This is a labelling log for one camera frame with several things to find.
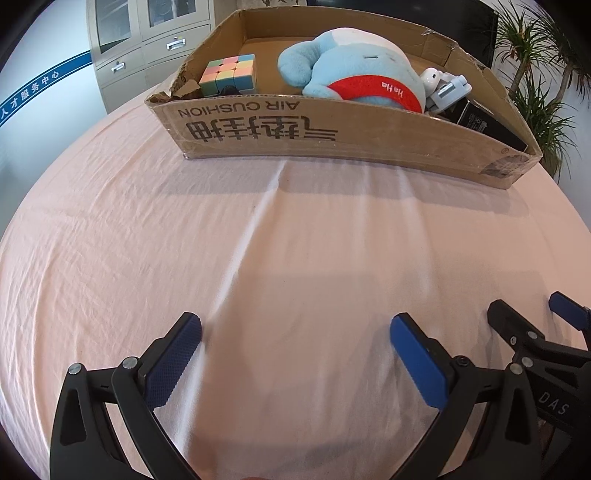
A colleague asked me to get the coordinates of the brown cardboard box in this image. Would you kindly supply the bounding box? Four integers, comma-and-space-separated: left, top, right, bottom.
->
145, 7, 543, 190

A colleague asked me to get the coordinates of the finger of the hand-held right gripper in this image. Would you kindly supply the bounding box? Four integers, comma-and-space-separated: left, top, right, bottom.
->
549, 292, 591, 347
487, 299, 591, 370

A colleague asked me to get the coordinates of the black monitor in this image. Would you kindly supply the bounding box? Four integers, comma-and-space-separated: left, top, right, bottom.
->
307, 0, 498, 70

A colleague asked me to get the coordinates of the pastel puzzle cube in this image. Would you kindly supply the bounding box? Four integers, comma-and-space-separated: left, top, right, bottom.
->
198, 54, 256, 97

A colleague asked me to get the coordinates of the potted palm plant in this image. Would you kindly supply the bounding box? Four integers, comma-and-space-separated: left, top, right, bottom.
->
492, 0, 591, 174

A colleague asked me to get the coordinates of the blue wall stripe sign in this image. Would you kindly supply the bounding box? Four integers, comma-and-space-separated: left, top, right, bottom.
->
0, 50, 93, 127

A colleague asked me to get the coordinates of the grey metal cabinet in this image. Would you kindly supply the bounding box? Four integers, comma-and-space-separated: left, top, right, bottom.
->
85, 0, 215, 116

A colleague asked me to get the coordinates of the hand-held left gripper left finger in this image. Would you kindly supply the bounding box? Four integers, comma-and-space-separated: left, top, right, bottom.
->
50, 312, 203, 480

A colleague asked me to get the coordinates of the small white robot toy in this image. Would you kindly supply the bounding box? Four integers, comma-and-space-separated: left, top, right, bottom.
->
425, 74, 472, 114

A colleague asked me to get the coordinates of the blue plush toy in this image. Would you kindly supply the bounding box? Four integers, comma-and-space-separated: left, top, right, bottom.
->
277, 28, 428, 114

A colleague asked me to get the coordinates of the white earbuds case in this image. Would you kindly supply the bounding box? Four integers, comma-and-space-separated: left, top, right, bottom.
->
422, 67, 455, 97

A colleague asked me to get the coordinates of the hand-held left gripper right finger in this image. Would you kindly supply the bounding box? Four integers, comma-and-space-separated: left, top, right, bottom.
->
390, 313, 541, 480

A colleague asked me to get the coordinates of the small black box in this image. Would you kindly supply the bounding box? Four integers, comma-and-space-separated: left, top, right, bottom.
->
445, 98, 529, 152

